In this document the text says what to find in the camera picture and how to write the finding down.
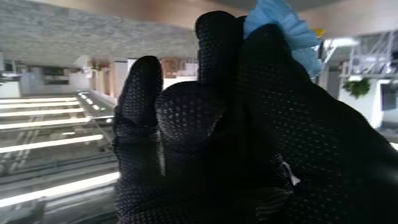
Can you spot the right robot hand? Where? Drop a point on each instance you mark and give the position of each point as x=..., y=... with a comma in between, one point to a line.
x=237, y=150

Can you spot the blue flower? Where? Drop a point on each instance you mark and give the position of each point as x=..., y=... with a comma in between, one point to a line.
x=285, y=20

